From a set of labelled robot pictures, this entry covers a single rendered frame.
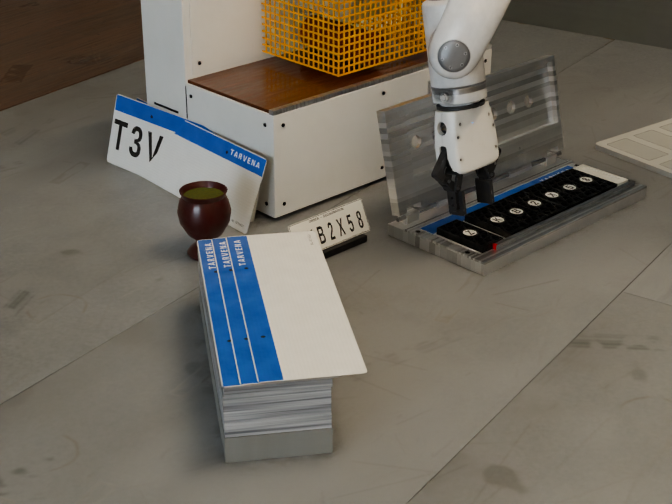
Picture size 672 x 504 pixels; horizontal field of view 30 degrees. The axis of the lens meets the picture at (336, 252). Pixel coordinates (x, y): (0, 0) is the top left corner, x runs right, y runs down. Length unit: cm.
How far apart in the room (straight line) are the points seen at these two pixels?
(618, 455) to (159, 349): 63
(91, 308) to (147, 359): 18
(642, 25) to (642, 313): 264
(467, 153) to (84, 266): 62
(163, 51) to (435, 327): 75
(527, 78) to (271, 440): 101
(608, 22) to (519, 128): 225
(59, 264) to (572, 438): 86
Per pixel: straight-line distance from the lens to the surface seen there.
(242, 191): 208
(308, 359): 150
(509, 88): 224
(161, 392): 166
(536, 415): 162
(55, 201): 224
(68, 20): 335
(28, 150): 248
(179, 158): 223
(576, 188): 220
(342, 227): 202
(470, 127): 193
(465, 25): 182
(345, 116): 216
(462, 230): 202
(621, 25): 448
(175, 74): 223
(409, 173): 205
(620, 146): 248
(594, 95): 278
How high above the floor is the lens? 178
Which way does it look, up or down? 26 degrees down
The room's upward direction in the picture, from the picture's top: straight up
